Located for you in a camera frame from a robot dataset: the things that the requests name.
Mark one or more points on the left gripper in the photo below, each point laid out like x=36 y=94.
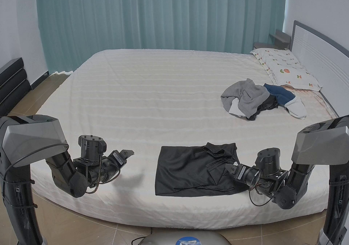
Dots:
x=114 y=162

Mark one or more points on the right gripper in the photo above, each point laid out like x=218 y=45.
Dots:
x=245 y=174

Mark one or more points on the black T-shirt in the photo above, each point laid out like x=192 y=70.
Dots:
x=185 y=170

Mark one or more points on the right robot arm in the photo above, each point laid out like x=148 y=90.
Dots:
x=319 y=140

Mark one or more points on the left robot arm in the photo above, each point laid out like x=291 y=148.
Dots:
x=30 y=134

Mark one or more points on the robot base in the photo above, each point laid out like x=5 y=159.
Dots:
x=185 y=239

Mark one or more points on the bed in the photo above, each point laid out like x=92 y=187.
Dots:
x=163 y=96

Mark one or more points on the pile of clothes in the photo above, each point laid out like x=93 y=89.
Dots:
x=248 y=96

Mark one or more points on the white printed pillow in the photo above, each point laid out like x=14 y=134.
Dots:
x=286 y=69

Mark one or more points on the grey bedside table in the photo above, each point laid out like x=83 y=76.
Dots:
x=276 y=38

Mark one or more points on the blue-green curtain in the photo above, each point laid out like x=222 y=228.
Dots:
x=163 y=6

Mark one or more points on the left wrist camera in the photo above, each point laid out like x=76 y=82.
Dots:
x=103 y=147

